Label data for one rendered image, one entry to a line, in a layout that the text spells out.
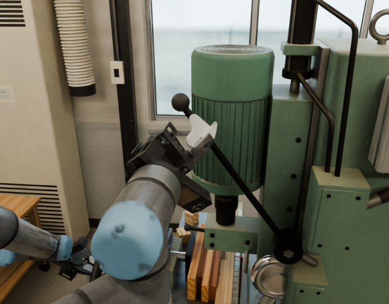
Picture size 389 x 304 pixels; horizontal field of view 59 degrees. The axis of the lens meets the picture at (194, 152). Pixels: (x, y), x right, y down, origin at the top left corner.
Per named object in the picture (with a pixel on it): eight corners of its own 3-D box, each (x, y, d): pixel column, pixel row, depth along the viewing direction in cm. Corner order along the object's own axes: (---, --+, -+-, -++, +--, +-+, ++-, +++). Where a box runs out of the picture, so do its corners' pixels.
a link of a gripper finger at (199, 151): (214, 131, 60) (183, 163, 56) (219, 138, 61) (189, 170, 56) (198, 136, 64) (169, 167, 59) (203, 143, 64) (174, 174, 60)
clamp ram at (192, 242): (170, 256, 102) (169, 231, 99) (195, 259, 101) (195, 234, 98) (163, 279, 94) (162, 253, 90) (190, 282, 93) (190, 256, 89)
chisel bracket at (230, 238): (207, 237, 98) (207, 212, 94) (257, 242, 96) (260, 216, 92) (204, 255, 91) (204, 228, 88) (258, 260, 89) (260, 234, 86)
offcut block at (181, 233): (190, 242, 109) (190, 233, 108) (179, 245, 108) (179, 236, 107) (187, 234, 113) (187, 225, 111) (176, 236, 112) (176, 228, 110)
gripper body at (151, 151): (172, 118, 59) (154, 146, 48) (201, 157, 61) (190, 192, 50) (139, 141, 62) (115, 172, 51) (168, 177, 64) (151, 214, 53)
